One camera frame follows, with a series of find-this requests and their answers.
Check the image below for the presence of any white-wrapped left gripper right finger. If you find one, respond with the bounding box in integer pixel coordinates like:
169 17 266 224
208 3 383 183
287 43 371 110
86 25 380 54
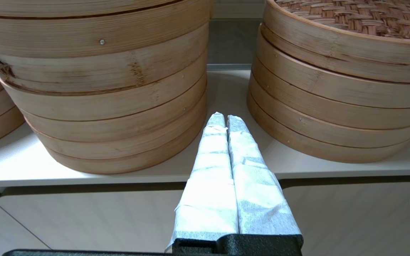
227 115 303 236

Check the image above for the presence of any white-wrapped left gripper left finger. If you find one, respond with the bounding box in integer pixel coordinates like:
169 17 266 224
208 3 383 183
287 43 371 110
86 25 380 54
166 112 239 251

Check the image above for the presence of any woven bamboo steamer lid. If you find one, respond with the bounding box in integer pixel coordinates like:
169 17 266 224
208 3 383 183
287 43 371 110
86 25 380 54
260 0 410 84

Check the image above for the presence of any tall bamboo steamer stack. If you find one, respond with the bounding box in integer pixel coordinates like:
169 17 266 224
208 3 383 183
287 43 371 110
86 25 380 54
0 0 211 175

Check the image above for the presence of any white counter cabinet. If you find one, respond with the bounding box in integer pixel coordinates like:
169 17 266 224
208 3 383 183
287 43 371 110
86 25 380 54
0 181 410 256

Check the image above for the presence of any stainless steel vented panel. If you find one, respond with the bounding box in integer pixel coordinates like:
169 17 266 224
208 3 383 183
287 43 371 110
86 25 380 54
207 20 262 70

